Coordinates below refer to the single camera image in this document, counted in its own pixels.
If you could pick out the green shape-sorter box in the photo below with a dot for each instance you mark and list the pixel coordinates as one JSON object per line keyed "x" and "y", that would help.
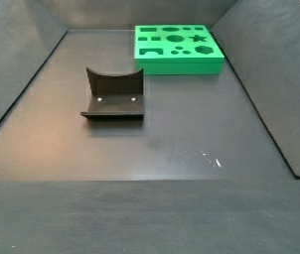
{"x": 177, "y": 49}

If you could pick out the black curved holder bracket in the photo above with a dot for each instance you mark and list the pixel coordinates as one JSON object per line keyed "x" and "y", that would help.
{"x": 115, "y": 88}

